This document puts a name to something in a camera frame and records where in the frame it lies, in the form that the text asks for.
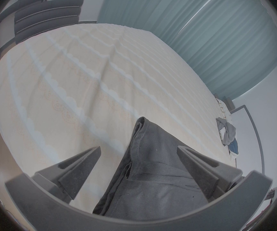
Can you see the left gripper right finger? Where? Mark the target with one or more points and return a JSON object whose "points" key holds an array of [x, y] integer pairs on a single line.
{"points": [[205, 174]]}

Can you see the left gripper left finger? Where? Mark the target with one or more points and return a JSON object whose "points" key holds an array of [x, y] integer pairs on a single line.
{"points": [[73, 174]]}

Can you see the black T-shirt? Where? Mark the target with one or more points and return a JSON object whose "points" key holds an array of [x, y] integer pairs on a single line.
{"points": [[152, 177]]}

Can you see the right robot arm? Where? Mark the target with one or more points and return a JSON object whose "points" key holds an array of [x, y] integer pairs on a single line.
{"points": [[272, 195]]}

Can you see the pile of clothes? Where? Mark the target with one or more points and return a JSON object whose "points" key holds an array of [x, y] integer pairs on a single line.
{"points": [[230, 131]]}

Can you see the bed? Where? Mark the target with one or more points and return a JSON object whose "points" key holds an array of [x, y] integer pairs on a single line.
{"points": [[80, 80]]}

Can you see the white printed pillow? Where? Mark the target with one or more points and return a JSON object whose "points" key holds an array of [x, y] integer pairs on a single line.
{"points": [[224, 108]]}

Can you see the grey bedside table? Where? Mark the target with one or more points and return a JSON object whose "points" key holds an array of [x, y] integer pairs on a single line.
{"points": [[228, 102]]}

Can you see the blue-green curtain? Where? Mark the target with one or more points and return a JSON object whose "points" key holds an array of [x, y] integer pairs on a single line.
{"points": [[148, 8], [237, 44]]}

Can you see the black chest of drawers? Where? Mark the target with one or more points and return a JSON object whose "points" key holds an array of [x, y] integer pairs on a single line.
{"points": [[47, 18]]}

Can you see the black dressing table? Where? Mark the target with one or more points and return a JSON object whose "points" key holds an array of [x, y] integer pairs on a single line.
{"points": [[3, 30]]}

